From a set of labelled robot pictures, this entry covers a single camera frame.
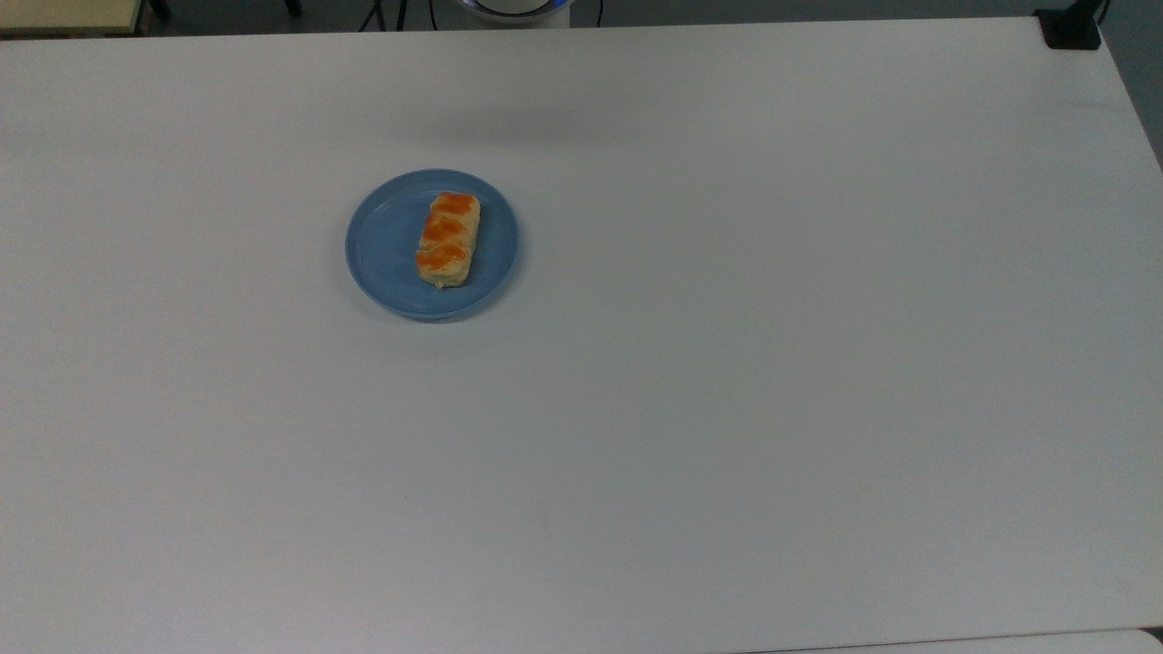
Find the pale yellow desk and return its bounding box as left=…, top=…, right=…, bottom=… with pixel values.
left=0, top=0, right=144, bottom=37

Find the blue round plate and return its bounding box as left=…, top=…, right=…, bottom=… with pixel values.
left=344, top=168, right=521, bottom=322

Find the orange glazed bread loaf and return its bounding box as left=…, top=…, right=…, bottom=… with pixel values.
left=415, top=191, right=482, bottom=290

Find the black corner table clamp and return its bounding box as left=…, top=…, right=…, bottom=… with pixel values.
left=1034, top=0, right=1111, bottom=50

